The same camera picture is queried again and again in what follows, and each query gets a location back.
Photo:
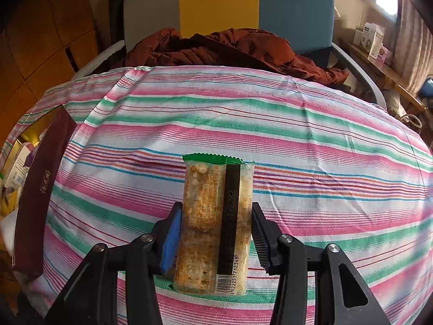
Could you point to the rust red quilted blanket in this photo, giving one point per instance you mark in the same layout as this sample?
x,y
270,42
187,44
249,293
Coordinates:
x,y
249,48

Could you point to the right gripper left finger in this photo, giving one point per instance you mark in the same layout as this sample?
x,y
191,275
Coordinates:
x,y
90,295

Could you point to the striped bed sheet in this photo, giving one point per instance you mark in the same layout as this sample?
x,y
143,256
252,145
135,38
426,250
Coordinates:
x,y
329,168

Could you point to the wooden desk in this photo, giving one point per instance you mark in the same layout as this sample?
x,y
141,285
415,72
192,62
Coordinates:
x,y
386,79

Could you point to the cracker pack green ends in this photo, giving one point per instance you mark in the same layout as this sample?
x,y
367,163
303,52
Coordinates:
x,y
216,226

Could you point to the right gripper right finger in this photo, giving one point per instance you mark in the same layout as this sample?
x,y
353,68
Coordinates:
x,y
342,295

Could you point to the maroon gold storage box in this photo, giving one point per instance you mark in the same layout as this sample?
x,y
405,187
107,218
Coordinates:
x,y
30,171

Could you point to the grey chair armrest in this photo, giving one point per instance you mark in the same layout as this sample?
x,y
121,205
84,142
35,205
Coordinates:
x,y
359,74

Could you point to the pink curtain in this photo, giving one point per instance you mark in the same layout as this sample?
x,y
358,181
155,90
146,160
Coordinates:
x,y
412,56

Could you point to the white carton on desk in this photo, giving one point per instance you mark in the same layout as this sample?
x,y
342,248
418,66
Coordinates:
x,y
370,39

